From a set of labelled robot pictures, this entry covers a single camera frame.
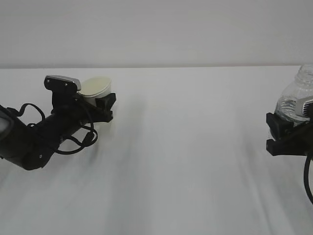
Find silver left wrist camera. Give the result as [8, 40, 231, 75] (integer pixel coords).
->
[44, 75, 81, 109]

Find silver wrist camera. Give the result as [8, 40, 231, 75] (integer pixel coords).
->
[44, 75, 81, 109]
[295, 96, 313, 118]

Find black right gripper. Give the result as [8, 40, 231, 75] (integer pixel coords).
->
[266, 113, 313, 156]

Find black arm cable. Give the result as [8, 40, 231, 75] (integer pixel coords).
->
[304, 154, 313, 205]
[4, 100, 98, 155]

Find clear water bottle green label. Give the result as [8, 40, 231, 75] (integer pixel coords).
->
[273, 64, 313, 127]

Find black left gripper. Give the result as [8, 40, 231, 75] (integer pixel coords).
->
[50, 93, 116, 137]

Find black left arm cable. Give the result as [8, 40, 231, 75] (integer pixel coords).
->
[4, 100, 98, 155]

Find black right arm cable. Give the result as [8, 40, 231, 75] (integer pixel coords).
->
[304, 154, 313, 205]

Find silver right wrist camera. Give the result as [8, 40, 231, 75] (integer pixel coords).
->
[295, 96, 313, 118]

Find white paper cup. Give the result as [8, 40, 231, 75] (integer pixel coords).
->
[78, 76, 112, 106]

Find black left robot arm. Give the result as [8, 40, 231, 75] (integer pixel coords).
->
[0, 93, 116, 170]

